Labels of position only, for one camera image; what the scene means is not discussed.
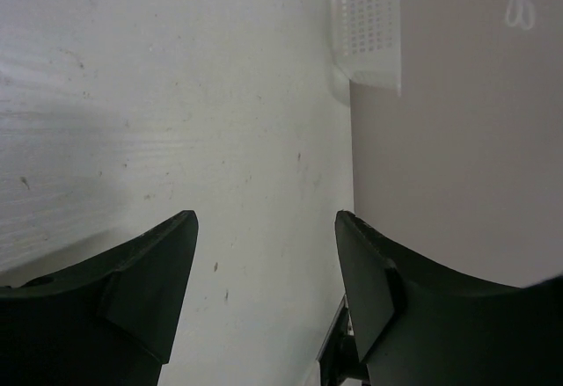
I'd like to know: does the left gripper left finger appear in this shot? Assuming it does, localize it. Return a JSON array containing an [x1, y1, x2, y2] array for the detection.
[[1, 210, 198, 385]]

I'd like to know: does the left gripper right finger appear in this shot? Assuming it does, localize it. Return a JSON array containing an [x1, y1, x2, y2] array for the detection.
[[335, 211, 562, 385]]

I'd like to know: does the white plastic basket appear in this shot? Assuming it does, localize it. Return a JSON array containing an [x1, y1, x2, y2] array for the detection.
[[330, 0, 401, 92]]

